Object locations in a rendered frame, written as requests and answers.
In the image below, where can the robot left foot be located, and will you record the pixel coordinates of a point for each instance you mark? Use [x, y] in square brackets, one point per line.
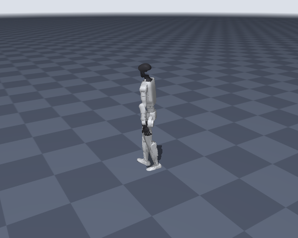
[153, 167]

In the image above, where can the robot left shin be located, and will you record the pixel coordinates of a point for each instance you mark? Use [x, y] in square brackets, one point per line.
[153, 153]

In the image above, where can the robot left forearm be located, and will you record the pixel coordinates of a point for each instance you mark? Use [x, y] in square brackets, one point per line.
[143, 114]

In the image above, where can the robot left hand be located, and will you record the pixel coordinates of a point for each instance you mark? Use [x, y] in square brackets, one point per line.
[145, 130]

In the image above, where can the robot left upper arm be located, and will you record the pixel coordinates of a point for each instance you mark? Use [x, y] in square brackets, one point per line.
[143, 92]

